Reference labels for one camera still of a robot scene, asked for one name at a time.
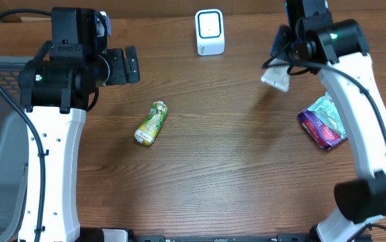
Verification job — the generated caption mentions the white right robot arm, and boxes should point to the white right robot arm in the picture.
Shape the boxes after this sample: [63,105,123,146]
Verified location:
[262,0,386,241]

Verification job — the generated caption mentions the white barcode scanner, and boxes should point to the white barcode scanner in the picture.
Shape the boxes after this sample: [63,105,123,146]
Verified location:
[194,9,225,56]

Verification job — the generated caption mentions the white tube gold cap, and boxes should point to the white tube gold cap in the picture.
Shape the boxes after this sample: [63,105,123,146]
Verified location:
[261,58,290,92]

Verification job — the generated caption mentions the green wet wipes pack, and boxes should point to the green wet wipes pack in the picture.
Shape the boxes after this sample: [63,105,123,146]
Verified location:
[307,92,346,138]

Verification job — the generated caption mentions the red floral pantyliner pack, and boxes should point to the red floral pantyliner pack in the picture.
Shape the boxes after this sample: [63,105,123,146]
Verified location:
[297,109,345,150]

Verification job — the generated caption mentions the brown cardboard backdrop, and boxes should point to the brown cardboard backdrop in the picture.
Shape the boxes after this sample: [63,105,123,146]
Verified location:
[0,0,386,24]

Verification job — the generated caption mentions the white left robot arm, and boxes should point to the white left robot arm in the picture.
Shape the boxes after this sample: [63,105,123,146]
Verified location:
[18,7,139,242]

